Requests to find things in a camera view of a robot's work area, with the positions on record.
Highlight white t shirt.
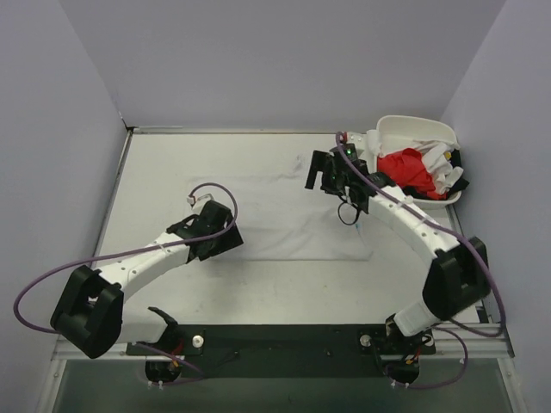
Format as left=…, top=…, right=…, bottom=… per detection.
left=188, top=155, right=374, bottom=262

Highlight white plastic laundry basket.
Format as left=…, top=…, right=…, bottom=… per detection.
left=366, top=115, right=463, bottom=209

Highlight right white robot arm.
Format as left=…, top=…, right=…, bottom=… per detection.
left=305, top=144, right=491, bottom=337

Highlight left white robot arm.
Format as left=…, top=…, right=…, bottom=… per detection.
left=50, top=197, right=244, bottom=359

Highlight red t shirt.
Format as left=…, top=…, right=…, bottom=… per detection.
left=377, top=148, right=448, bottom=200

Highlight black t shirt in basket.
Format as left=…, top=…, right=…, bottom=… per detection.
left=404, top=150, right=470, bottom=201

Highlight white clothes in basket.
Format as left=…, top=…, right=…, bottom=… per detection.
left=366, top=128, right=465, bottom=197

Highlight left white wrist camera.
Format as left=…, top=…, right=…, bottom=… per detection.
left=186, top=194, right=214, bottom=211

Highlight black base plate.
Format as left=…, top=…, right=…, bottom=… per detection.
left=126, top=324, right=436, bottom=381

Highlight aluminium rail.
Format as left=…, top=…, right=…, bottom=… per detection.
left=51, top=324, right=515, bottom=361

